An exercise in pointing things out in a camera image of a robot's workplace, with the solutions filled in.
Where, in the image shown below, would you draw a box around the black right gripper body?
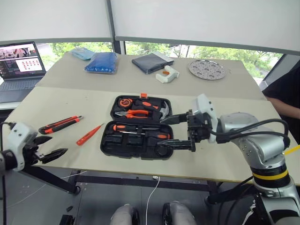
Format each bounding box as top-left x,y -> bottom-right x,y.
186,109 -> 213,153

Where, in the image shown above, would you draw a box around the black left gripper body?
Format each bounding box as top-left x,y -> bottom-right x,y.
22,137 -> 45,166

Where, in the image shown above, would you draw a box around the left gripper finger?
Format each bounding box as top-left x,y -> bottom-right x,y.
41,148 -> 69,164
35,135 -> 53,147

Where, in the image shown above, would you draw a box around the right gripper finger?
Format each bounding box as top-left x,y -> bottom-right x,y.
159,112 -> 189,125
157,139 -> 193,151

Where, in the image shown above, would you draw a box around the black plastic tool case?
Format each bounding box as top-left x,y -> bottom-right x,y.
100,93 -> 174,161

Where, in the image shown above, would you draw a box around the orange black utility knife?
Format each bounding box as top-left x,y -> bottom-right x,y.
38,115 -> 84,135

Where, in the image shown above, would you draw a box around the orange voltage tester pen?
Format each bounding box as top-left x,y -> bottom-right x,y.
76,123 -> 105,146

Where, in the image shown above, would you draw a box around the white plastic part orange insert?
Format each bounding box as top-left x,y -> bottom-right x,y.
155,65 -> 180,84

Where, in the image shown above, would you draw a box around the orange black tape measure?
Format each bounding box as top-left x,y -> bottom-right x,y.
118,98 -> 135,109

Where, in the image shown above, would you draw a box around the round perforated metal tray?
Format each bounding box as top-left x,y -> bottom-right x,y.
187,59 -> 226,81

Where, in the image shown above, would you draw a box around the navy cloth in clear bag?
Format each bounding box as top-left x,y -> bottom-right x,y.
131,52 -> 175,75

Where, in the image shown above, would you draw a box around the grey rounded robot foot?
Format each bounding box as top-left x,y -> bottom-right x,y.
162,200 -> 197,225
109,203 -> 141,225

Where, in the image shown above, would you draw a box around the open grey laptop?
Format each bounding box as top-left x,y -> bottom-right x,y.
0,41 -> 46,104

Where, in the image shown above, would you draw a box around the dark blue plastic package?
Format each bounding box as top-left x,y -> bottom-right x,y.
84,52 -> 118,75

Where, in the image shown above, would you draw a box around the light blue plastic package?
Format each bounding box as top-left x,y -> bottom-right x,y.
70,47 -> 96,60

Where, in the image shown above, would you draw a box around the person in black clothing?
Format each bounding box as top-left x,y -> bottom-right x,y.
262,66 -> 300,144

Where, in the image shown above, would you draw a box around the white roller blind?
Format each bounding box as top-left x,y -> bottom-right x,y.
109,0 -> 300,56
0,0 -> 113,43

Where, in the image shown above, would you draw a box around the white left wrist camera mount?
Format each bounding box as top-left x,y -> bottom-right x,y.
6,121 -> 38,172

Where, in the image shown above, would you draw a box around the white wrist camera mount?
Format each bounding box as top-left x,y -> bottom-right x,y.
6,121 -> 38,172
191,93 -> 219,144

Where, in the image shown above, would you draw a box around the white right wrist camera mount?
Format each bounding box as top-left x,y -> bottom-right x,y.
191,93 -> 219,144

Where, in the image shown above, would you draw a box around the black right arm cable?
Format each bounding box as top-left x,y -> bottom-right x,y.
209,119 -> 291,151

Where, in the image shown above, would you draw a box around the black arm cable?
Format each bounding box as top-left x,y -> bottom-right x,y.
209,119 -> 291,151
0,121 -> 14,225

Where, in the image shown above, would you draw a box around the claw hammer black orange handle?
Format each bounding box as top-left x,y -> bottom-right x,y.
134,99 -> 172,120

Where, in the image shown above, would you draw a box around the orange handled pliers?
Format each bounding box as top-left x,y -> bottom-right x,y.
114,109 -> 150,120

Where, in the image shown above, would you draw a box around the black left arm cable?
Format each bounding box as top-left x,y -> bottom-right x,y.
0,121 -> 14,225

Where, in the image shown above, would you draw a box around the white cable under table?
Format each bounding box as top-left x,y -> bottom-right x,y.
145,175 -> 161,225

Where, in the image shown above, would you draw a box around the black metal table frame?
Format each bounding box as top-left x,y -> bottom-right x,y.
19,164 -> 221,205

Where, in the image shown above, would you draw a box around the black cable bundle under table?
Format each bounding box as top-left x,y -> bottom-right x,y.
205,181 -> 260,225

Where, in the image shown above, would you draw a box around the grey window frame post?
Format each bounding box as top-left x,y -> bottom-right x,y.
105,0 -> 127,55

